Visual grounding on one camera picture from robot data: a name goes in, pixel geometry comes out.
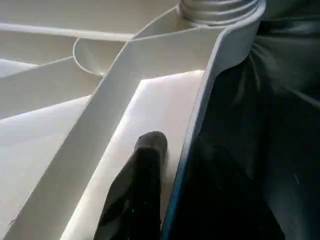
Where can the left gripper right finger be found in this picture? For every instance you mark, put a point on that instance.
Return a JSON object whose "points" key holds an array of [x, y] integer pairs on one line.
{"points": [[220, 205]]}

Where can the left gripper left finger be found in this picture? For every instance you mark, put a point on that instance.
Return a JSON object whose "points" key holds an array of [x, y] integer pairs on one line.
{"points": [[135, 195]]}

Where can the black mat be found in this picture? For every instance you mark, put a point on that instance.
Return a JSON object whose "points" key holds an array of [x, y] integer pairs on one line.
{"points": [[280, 125]]}

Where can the white plastic table top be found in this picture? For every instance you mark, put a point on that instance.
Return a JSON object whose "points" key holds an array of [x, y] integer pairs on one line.
{"points": [[75, 100]]}

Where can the white plastic table leg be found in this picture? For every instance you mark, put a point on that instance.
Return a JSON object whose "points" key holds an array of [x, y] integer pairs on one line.
{"points": [[220, 10]]}

